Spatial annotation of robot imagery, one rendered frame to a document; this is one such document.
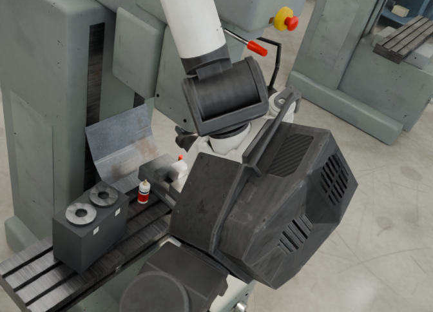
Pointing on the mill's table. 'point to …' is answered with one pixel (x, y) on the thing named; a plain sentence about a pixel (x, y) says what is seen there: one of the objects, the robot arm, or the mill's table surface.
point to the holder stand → (89, 226)
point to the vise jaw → (177, 186)
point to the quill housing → (174, 71)
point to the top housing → (256, 4)
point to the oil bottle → (144, 192)
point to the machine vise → (159, 177)
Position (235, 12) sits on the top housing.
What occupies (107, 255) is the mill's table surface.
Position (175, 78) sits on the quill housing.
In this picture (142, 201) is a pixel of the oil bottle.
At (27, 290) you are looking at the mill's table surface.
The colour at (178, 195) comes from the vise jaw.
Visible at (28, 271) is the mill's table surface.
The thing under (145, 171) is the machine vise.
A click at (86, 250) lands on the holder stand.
